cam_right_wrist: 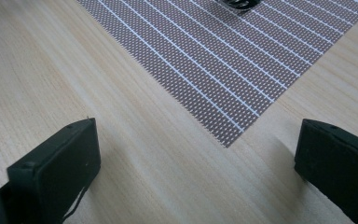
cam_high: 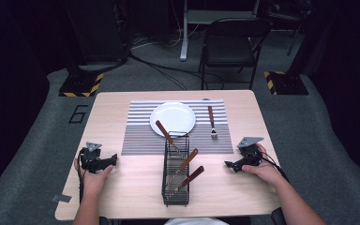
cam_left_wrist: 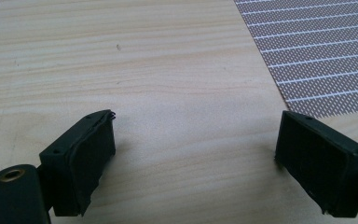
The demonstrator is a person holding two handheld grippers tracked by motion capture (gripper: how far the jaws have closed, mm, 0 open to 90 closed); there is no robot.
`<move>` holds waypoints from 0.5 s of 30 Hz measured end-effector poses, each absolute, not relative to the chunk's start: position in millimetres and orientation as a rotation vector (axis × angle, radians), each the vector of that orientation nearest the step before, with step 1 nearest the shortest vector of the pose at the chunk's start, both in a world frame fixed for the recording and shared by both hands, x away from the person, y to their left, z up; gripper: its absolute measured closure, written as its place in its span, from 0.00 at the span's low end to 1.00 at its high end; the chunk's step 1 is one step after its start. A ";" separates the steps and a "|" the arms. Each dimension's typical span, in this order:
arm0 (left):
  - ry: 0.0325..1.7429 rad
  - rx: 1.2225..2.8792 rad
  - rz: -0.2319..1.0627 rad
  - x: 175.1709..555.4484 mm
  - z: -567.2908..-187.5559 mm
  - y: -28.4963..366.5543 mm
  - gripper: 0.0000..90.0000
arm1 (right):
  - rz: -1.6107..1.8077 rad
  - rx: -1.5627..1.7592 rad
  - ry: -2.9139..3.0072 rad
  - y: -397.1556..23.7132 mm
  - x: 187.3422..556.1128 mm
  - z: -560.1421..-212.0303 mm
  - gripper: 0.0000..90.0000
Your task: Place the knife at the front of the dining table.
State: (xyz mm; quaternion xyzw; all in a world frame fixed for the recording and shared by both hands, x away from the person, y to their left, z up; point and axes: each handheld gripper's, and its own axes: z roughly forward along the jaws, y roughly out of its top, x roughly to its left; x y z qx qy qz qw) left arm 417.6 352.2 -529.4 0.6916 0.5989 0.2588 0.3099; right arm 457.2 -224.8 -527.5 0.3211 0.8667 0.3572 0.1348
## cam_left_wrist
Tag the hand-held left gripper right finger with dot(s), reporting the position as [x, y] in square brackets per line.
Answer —
[317, 161]

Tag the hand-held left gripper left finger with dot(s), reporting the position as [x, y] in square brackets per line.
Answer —
[80, 158]

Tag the brown woven striped placemat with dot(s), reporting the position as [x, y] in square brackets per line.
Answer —
[320, 53]

